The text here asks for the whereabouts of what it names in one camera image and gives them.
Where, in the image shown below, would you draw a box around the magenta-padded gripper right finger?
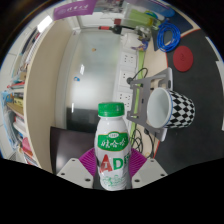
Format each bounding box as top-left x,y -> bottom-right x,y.
126,148 -> 168,190

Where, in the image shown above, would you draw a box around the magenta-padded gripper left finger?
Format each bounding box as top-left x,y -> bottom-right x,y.
56,147 -> 100,190

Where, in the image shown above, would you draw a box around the white drink bottle green cap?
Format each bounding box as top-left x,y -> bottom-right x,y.
94,101 -> 132,192

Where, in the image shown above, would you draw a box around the purple translucent water bottle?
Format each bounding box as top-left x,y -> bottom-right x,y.
151,3 -> 177,18

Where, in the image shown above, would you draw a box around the large black desk mat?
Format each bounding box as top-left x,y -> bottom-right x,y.
151,29 -> 224,175

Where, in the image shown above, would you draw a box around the black white checkered mug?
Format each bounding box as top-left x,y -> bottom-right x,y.
145,87 -> 196,130

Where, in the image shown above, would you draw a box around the flat round red coaster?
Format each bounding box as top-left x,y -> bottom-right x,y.
172,45 -> 195,73

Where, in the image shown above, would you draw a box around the white round jar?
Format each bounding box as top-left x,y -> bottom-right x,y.
120,31 -> 141,50

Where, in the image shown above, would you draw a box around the dark navy mouse pad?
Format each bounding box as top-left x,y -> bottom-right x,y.
151,11 -> 202,53

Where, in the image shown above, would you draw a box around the ceiling lights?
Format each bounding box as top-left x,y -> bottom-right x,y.
36,14 -> 54,34

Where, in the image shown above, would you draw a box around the tall clear green-tinted glass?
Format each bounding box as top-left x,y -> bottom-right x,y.
128,8 -> 156,28

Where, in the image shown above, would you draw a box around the purple hanging banner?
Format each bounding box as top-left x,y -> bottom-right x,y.
53,0 -> 99,21

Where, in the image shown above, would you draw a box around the coiled blue cable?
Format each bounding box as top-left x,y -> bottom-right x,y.
156,19 -> 182,53

